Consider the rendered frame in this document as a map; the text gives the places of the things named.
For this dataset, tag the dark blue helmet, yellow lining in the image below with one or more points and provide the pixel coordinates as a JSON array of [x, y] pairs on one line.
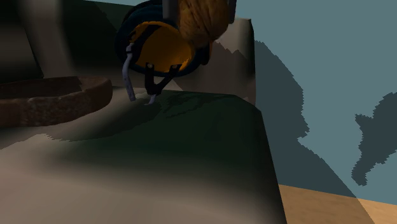
[[161, 46]]

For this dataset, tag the orange-brown furry lump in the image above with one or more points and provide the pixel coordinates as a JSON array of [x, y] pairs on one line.
[[204, 21]]

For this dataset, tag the grey-brown sofa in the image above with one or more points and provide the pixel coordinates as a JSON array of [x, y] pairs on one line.
[[130, 189]]

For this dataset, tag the brown rough bowl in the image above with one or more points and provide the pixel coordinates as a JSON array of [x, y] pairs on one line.
[[52, 104]]

